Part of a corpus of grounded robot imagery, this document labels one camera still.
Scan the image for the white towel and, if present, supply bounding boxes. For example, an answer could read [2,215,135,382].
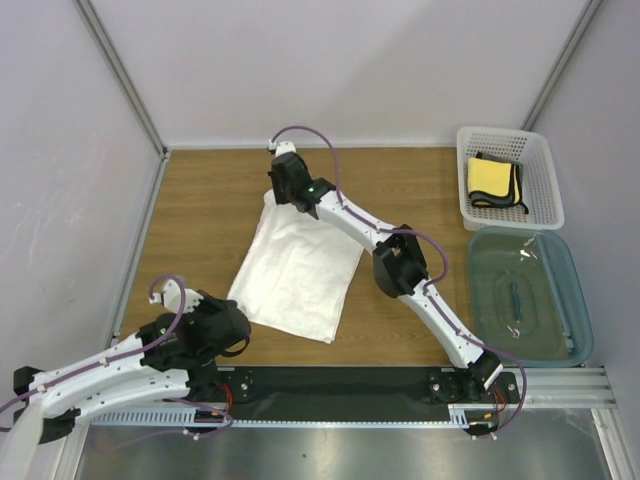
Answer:
[228,190,363,344]

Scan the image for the dark grey towel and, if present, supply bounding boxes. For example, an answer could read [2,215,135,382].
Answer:
[466,153,529,215]

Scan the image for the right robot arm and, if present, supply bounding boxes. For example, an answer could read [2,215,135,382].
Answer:
[268,147,503,402]

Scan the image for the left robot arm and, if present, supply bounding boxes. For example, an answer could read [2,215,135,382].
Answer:
[13,292,251,443]

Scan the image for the white perforated plastic basket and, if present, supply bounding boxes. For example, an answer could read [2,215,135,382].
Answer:
[457,127,565,231]

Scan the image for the clear teal plastic bin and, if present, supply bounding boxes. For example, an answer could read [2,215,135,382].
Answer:
[468,227,594,368]

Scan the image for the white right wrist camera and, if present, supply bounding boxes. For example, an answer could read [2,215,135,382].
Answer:
[267,140,297,157]

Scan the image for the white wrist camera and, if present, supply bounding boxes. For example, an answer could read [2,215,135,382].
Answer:
[149,284,204,314]
[267,140,297,157]

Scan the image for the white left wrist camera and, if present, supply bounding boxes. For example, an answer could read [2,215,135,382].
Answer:
[149,284,204,314]

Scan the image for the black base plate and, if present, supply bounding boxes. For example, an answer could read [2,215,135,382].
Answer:
[212,366,520,421]

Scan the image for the grey slotted cable duct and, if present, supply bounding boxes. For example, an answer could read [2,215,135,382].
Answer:
[90,405,494,429]

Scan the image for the left aluminium corner post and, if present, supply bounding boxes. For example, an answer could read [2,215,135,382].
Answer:
[73,0,168,159]

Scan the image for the aluminium corner post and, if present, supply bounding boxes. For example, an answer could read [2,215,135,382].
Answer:
[73,0,168,159]
[520,0,607,131]

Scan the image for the right aluminium corner post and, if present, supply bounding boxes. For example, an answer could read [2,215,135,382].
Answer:
[520,0,607,131]

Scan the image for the aluminium frame rail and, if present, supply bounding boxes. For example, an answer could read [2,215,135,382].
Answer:
[69,364,621,407]

